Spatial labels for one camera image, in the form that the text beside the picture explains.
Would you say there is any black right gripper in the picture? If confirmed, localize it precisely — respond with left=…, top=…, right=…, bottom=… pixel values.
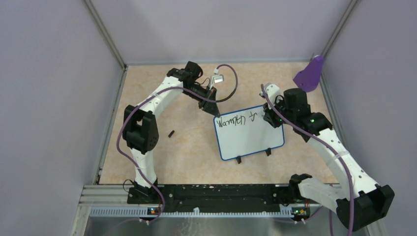
left=263, top=96, right=296, bottom=128

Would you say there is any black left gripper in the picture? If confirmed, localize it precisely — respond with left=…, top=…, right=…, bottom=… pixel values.
left=183, top=84, right=220, bottom=118

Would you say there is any blue framed whiteboard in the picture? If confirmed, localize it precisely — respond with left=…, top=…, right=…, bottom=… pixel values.
left=213, top=105, right=285, bottom=161

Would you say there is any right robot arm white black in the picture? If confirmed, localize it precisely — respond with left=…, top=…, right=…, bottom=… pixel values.
left=260, top=84, right=395, bottom=235

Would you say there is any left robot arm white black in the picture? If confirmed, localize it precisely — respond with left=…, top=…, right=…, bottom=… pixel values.
left=120, top=61, right=220, bottom=203

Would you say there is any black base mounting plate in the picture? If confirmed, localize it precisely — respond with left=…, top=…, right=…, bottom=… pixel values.
left=127, top=184, right=308, bottom=213

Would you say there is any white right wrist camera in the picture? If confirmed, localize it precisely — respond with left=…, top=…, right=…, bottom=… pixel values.
left=259, top=83, right=281, bottom=112

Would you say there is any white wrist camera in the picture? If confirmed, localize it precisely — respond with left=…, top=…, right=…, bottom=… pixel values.
left=259, top=83, right=281, bottom=112
left=209, top=68, right=224, bottom=89

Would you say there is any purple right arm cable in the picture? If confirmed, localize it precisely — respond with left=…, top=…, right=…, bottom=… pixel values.
left=260, top=84, right=355, bottom=236

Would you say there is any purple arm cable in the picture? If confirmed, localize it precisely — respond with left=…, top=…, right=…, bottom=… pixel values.
left=260, top=84, right=355, bottom=236
left=116, top=63, right=239, bottom=225

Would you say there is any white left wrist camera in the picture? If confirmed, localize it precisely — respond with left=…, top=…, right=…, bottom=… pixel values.
left=209, top=68, right=224, bottom=89

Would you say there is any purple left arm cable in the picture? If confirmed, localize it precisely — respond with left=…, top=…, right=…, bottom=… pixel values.
left=116, top=63, right=239, bottom=225

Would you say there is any white slotted cable duct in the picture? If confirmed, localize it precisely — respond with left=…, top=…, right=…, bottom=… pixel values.
left=89, top=206, right=294, bottom=218

